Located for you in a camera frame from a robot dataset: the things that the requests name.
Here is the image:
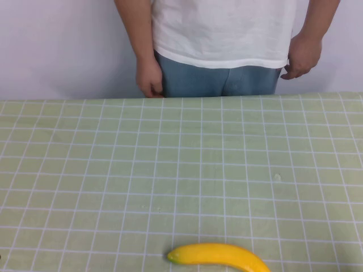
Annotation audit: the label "person's right hand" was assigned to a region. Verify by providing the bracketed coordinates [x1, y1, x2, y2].
[135, 55, 166, 99]

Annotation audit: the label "person's left hand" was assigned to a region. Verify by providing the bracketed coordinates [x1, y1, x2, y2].
[280, 32, 324, 81]

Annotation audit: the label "yellow plastic banana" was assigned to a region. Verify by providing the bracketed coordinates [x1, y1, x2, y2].
[166, 243, 272, 272]

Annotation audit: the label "person's left forearm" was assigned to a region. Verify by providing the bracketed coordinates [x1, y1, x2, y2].
[293, 0, 337, 42]

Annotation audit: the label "person's right forearm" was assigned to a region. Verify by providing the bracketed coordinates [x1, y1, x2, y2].
[113, 0, 155, 62]

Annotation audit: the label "blue jeans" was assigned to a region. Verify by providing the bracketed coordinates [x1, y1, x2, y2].
[154, 50, 282, 98]

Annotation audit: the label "white t-shirt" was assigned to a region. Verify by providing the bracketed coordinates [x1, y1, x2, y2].
[147, 0, 298, 70]

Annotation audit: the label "green white-grid tablecloth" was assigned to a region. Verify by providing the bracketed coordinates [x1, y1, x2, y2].
[0, 91, 363, 272]

